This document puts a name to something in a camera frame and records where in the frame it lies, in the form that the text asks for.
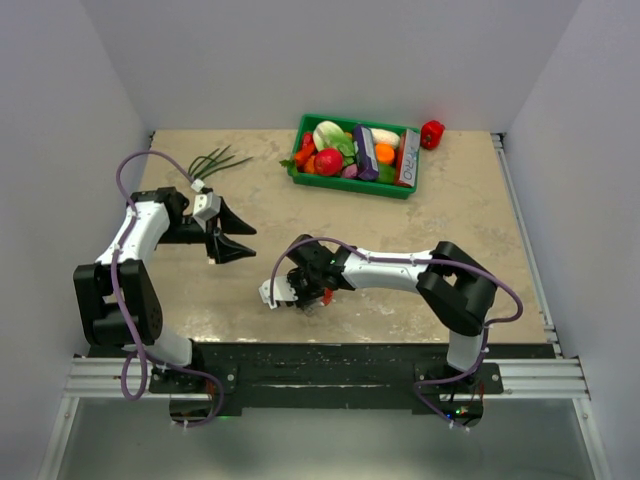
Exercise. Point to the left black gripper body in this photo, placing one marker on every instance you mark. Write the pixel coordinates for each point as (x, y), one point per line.
(189, 232)

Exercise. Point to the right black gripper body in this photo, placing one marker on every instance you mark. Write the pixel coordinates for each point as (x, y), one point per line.
(306, 285)

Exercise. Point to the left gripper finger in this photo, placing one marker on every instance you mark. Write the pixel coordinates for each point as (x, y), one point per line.
(230, 223)
(227, 250)

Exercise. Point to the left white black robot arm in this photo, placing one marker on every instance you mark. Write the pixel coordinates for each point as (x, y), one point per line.
(117, 302)

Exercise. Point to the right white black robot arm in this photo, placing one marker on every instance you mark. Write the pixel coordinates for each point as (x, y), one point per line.
(458, 290)

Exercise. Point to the green spring onion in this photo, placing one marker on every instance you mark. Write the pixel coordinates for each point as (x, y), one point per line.
(204, 166)

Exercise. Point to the orange carrot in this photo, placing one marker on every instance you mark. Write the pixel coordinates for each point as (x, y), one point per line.
(309, 166)

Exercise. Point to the red chili pepper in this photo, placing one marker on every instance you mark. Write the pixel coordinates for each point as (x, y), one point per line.
(306, 150)

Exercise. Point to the purple sweet potato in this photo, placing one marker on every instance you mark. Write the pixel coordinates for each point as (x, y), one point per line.
(350, 172)

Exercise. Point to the red apple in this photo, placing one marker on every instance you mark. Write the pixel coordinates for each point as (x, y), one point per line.
(328, 162)

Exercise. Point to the purple white box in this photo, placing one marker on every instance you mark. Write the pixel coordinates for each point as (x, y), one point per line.
(365, 155)

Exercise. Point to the green plastic bin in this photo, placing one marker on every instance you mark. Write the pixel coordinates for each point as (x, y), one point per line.
(389, 190)

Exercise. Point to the green vegetable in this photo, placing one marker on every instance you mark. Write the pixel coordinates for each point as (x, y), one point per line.
(386, 174)

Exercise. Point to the white green cabbage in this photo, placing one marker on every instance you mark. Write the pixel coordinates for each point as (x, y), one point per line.
(328, 134)

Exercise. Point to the orange fruit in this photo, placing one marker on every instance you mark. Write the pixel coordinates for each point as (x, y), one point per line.
(385, 153)

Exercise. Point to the red grey box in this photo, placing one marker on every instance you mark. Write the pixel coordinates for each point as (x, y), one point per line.
(407, 159)

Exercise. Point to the white radish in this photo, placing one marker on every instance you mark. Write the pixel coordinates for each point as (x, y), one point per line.
(383, 136)

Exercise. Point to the red bell pepper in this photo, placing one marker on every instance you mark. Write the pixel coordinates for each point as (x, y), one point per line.
(431, 134)

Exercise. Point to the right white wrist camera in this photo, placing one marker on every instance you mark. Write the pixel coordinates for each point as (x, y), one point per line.
(277, 293)

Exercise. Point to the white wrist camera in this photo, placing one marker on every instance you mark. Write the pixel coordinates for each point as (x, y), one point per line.
(206, 206)
(277, 293)

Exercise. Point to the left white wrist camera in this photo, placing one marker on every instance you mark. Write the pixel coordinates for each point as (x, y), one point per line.
(206, 206)

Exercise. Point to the black base frame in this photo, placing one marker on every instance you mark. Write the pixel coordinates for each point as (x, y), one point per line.
(229, 378)

